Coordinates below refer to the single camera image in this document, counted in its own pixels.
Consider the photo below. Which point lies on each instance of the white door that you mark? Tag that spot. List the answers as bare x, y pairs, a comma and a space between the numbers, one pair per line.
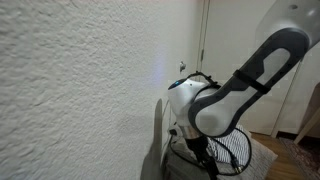
233, 40

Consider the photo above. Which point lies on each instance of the patterned rug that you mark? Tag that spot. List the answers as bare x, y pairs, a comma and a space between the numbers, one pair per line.
303, 160

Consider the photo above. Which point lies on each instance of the round metal wall stopper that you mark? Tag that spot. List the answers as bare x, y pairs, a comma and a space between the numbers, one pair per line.
182, 66

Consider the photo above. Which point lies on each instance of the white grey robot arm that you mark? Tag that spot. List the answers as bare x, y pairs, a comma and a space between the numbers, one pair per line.
220, 110

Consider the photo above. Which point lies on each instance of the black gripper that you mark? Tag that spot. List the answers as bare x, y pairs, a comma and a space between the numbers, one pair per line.
198, 146

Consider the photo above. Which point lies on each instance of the beige quilted blanket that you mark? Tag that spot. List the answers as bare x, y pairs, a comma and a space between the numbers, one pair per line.
260, 160

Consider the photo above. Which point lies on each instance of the door hinge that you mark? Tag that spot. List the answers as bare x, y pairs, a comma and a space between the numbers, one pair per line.
201, 55

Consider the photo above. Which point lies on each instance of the striped white grey cloth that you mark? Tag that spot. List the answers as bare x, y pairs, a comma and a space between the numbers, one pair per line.
238, 143

